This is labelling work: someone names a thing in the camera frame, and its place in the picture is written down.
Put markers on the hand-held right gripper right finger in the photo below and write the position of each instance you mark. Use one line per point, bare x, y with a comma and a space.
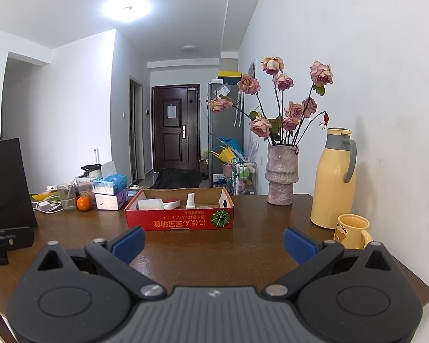
300, 244

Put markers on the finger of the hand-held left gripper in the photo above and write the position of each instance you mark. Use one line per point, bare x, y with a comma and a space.
18, 237

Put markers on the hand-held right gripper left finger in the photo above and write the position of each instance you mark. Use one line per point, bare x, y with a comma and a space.
130, 243

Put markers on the red orange cardboard box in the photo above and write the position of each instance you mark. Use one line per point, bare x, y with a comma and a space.
171, 223

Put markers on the white spray bottle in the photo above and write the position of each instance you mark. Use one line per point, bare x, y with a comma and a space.
190, 202

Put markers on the purple tissue pack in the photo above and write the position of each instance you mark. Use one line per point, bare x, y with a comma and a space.
109, 202

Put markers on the yellow mug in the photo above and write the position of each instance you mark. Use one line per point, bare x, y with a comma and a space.
350, 230

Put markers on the black paper bag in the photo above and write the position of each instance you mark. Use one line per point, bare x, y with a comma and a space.
7, 185

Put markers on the blue pet bowl tray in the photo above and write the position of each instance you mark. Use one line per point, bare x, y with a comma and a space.
135, 188

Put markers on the white pink flat box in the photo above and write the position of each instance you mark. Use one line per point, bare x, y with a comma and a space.
52, 188

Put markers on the orange fruit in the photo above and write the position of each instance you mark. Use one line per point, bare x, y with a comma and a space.
84, 203

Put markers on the clear drinking glass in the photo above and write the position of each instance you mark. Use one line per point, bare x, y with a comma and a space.
67, 200

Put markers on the blue tissue pack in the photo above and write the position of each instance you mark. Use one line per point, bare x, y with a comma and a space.
110, 184

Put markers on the yellow thermos jug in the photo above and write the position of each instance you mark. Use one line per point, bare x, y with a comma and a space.
332, 185

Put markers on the pink textured vase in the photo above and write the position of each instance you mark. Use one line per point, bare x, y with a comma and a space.
280, 178

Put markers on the clear plastic food container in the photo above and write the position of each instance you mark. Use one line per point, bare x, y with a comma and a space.
84, 187

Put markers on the clear drinking straw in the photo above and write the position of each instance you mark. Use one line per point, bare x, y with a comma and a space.
73, 187

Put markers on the white bowl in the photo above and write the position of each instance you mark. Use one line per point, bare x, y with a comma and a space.
94, 175

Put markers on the metal rack with bottles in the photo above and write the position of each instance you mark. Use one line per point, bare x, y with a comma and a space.
245, 177

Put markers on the pink bucket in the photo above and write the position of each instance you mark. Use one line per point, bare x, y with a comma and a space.
227, 169

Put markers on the dark brown door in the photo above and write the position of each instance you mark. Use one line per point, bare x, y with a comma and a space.
175, 139

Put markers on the dried rose bouquet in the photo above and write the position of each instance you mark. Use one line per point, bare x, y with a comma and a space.
295, 110

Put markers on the grey refrigerator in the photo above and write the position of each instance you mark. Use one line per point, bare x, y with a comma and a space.
225, 132

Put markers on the yellow black box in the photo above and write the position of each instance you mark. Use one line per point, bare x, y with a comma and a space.
229, 75

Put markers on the small ceiling lamp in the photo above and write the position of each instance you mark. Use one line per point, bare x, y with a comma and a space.
190, 48

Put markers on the round ceiling lamp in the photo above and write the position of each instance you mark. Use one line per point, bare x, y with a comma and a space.
128, 7

